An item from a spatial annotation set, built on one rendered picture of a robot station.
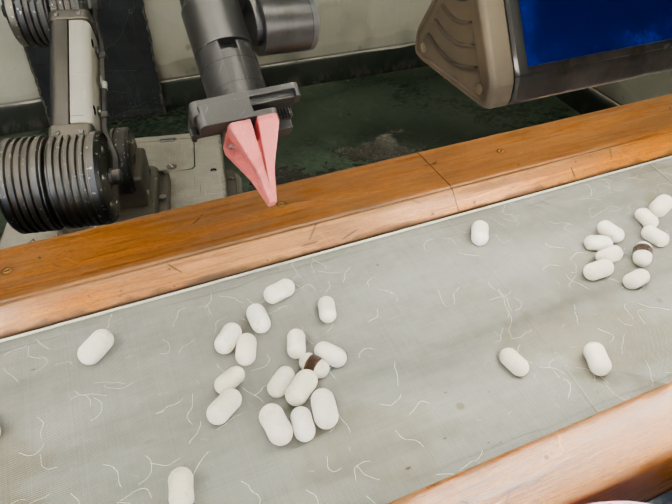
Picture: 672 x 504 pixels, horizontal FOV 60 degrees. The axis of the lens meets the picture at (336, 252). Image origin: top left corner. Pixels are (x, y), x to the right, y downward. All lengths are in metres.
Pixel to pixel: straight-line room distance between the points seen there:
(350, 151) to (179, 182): 1.09
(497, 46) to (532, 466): 0.32
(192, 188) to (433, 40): 0.96
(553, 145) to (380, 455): 0.52
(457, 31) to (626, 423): 0.35
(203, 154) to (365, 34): 1.55
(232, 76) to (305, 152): 1.70
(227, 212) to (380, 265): 0.19
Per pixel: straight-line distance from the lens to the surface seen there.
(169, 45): 2.55
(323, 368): 0.54
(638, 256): 0.73
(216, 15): 0.59
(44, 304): 0.66
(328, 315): 0.58
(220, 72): 0.57
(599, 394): 0.60
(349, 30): 2.74
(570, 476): 0.51
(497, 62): 0.31
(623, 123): 0.97
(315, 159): 2.21
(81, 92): 0.89
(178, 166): 1.34
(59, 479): 0.55
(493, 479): 0.49
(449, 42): 0.34
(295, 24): 0.61
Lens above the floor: 1.19
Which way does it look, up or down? 41 degrees down
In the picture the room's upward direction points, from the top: 1 degrees clockwise
